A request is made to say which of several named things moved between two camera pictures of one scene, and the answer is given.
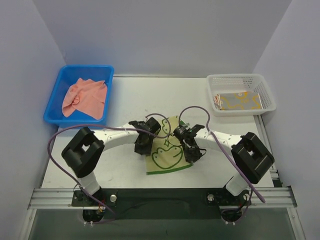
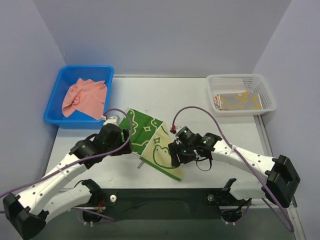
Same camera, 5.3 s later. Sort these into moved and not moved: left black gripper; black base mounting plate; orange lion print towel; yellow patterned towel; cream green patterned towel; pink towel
Moved: cream green patterned towel; left black gripper
Not moved: pink towel; black base mounting plate; yellow patterned towel; orange lion print towel
